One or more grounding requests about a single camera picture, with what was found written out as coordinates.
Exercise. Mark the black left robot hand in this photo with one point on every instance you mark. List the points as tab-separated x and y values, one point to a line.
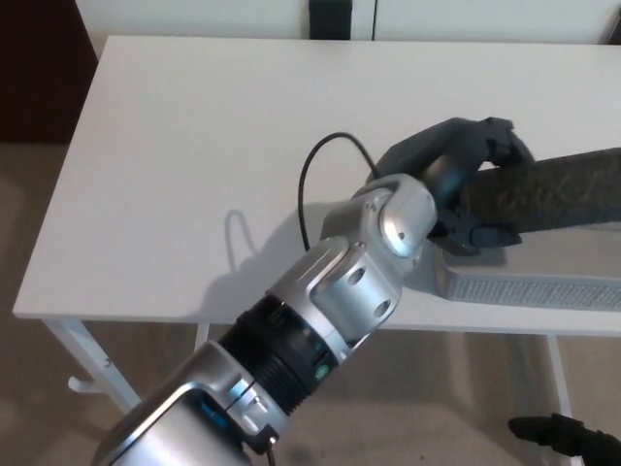
436	145

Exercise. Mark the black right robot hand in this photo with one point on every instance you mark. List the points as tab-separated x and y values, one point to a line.
558	429

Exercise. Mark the dark grey whiteboard eraser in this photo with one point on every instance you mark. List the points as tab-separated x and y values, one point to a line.
548	194

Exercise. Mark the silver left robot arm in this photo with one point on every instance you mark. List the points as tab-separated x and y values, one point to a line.
339	286

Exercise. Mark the grey perforated plastic container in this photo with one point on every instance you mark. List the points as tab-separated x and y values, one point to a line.
524	293

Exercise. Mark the white desk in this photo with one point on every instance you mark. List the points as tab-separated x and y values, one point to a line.
194	145

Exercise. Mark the white desk hook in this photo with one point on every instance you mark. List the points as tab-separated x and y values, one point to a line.
80	384

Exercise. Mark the white cabinet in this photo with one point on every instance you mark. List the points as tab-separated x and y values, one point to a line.
204	17

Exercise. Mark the dark brown wooden panel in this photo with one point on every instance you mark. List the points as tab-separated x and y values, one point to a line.
39	73

